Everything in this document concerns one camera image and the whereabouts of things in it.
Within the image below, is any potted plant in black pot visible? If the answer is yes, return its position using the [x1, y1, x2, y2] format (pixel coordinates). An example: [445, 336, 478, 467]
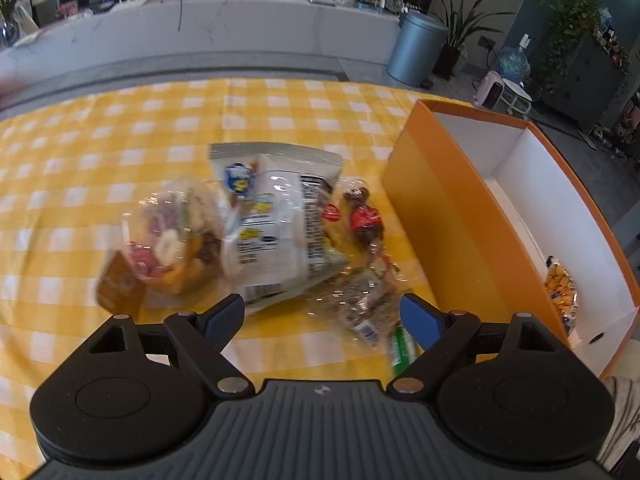
[429, 0, 516, 81]

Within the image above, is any white snack packet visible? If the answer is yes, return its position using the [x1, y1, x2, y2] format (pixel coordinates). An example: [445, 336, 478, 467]
[222, 154, 351, 316]

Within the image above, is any grey trash can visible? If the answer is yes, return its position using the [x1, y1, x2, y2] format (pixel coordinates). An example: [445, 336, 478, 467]
[386, 12, 449, 88]

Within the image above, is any white round stool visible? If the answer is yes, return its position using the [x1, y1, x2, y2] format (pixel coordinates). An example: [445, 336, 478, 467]
[501, 79, 535, 118]

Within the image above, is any orange cardboard box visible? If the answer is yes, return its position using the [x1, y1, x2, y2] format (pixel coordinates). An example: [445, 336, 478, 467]
[382, 100, 640, 381]

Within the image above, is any yellow cracker packet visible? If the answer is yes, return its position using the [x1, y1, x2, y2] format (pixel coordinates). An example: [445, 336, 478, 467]
[544, 255, 579, 336]

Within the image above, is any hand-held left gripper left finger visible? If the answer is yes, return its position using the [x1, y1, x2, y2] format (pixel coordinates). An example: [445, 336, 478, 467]
[87, 294, 252, 396]

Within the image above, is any white long counter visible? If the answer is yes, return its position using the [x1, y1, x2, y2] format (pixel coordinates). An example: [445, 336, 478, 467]
[0, 0, 402, 81]

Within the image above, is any clear dried fruit container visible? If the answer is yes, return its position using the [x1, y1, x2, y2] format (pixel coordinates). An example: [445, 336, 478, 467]
[95, 177, 227, 313]

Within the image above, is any trailing green plant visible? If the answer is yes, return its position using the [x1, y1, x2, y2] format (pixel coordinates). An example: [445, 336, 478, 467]
[537, 0, 603, 92]

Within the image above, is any clear seeded bar packet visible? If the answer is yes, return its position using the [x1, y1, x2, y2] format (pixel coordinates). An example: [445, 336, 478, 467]
[307, 265, 407, 347]

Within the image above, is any silver packet with blue logo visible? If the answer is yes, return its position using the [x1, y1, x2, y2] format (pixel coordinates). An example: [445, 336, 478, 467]
[209, 142, 344, 201]

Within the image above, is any green stick packet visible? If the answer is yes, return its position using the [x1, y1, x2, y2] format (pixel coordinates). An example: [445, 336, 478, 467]
[389, 325, 419, 376]

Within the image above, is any cola bottle shaped candy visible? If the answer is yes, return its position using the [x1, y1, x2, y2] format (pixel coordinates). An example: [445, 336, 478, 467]
[322, 180, 388, 266]

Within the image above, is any blue water bottle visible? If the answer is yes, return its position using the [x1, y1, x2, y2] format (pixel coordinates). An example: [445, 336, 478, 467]
[497, 35, 531, 86]

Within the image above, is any yellow checkered tablecloth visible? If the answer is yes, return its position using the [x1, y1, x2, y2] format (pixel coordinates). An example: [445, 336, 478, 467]
[0, 79, 501, 480]

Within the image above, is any pink heater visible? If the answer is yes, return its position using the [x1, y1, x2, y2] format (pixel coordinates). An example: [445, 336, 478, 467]
[472, 71, 505, 110]

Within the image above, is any grey cabinet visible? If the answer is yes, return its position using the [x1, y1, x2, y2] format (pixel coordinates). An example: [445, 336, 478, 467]
[540, 35, 632, 131]

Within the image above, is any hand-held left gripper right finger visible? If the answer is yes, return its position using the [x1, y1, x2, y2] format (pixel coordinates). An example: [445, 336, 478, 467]
[386, 292, 571, 395]

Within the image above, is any plant in glass vase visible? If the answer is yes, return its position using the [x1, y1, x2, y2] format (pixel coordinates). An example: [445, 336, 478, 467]
[0, 0, 32, 48]

